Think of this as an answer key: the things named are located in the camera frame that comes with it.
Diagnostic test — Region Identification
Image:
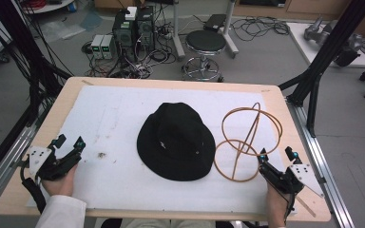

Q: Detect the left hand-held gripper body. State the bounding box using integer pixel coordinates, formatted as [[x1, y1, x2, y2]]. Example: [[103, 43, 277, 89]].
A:
[[21, 145, 84, 182]]

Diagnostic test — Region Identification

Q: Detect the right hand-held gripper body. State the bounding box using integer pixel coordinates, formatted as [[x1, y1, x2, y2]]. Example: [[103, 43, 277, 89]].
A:
[[258, 161, 325, 200]]

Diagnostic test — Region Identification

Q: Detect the tan wire hat stand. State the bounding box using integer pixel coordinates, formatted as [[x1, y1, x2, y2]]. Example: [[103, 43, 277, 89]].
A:
[[213, 102, 283, 183]]

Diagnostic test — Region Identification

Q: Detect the black bucket hat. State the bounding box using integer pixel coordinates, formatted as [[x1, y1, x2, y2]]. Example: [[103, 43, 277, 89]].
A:
[[136, 102, 217, 182]]

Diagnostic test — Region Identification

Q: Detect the person's left hand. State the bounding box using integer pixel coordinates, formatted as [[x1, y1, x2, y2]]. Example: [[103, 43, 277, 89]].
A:
[[41, 163, 79, 198]]

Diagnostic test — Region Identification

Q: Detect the person's right hand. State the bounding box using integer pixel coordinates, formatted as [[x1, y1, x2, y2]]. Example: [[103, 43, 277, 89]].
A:
[[265, 181, 289, 228]]

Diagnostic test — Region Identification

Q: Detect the white foam mat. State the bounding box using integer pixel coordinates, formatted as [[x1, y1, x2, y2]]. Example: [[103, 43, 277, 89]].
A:
[[26, 85, 298, 217]]

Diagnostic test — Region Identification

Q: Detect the grey power supply unit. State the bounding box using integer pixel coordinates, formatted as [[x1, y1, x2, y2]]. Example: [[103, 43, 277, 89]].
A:
[[90, 33, 105, 60], [100, 33, 118, 60]]

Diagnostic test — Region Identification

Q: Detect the white floor board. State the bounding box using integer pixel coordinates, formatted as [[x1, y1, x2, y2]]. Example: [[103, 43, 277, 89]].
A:
[[286, 21, 365, 69]]

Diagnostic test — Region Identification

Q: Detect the black computer tower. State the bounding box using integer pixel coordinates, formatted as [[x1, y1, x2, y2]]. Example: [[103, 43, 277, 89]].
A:
[[135, 5, 157, 52], [111, 10, 138, 63]]

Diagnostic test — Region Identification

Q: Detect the black round stool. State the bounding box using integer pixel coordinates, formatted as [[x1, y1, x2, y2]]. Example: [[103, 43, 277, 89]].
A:
[[181, 29, 228, 83]]

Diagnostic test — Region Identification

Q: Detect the white desk leg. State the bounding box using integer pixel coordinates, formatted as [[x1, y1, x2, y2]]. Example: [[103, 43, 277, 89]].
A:
[[170, 0, 187, 62], [221, 0, 240, 60]]

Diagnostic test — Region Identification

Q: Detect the white box on computer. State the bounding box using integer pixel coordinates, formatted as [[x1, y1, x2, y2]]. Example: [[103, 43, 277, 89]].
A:
[[125, 6, 139, 22]]

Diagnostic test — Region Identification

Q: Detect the black flat box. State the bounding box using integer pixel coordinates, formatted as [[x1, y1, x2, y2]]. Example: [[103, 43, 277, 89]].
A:
[[202, 13, 228, 33]]

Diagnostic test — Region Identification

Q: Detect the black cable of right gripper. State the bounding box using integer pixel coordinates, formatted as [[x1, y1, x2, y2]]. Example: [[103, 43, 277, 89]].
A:
[[282, 191, 297, 224]]

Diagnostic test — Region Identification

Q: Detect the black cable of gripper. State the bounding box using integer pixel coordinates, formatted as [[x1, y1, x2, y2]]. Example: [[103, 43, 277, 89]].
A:
[[282, 191, 297, 224], [19, 160, 48, 215]]

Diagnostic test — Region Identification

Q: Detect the aluminium rail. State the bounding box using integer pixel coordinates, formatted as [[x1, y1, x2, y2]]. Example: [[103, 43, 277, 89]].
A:
[[0, 104, 55, 217], [285, 98, 356, 228]]

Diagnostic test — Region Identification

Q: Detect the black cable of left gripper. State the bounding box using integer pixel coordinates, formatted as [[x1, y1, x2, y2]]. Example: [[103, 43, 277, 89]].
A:
[[19, 160, 48, 215]]

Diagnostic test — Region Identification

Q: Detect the black metal frame stand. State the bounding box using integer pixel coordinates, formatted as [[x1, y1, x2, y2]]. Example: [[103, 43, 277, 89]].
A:
[[0, 0, 74, 188], [278, 0, 365, 139]]

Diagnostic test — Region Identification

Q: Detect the tangle of cables by computers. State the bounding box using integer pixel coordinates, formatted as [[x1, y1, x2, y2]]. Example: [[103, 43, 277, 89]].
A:
[[81, 41, 179, 80]]

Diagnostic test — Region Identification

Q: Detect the tangle of black floor cables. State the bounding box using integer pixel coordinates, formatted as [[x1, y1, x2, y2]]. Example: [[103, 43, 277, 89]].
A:
[[229, 14, 291, 43]]

